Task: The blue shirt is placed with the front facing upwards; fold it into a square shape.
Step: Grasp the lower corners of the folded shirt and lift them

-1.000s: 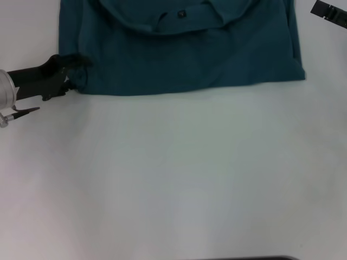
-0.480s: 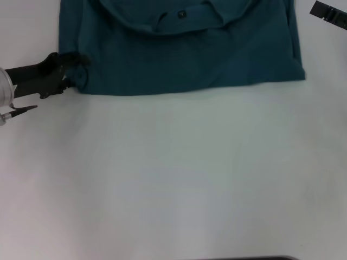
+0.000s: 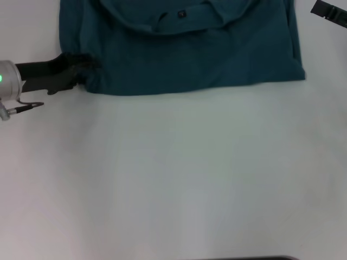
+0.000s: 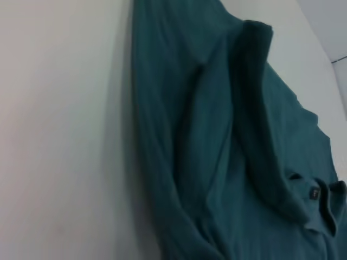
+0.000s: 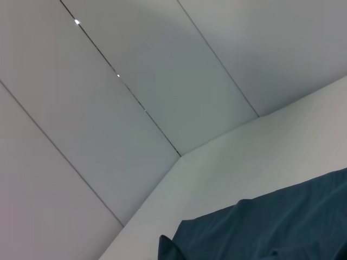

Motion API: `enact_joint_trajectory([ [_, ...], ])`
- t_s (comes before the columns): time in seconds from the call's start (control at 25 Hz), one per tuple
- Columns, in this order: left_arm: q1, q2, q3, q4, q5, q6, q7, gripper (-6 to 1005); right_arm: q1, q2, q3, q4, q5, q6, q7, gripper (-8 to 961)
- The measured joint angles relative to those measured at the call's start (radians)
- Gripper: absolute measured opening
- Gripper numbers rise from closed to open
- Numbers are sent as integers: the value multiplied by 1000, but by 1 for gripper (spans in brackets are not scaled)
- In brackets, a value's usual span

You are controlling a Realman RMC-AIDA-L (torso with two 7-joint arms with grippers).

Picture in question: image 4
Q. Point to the teal t-shirt with beige letters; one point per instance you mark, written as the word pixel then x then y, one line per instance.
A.
pixel 217 135

